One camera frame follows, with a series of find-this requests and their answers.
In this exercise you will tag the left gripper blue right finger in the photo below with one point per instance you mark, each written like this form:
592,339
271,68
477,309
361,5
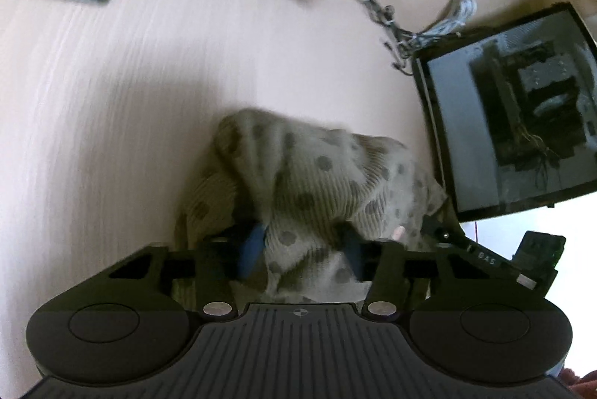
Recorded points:
382,264

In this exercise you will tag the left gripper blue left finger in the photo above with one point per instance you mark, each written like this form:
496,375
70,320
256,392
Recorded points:
225,263

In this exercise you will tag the brown polka dot sweater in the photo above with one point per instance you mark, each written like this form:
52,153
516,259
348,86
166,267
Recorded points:
300,182

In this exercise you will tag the white glass-sided computer case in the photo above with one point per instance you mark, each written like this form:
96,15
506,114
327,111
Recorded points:
511,113

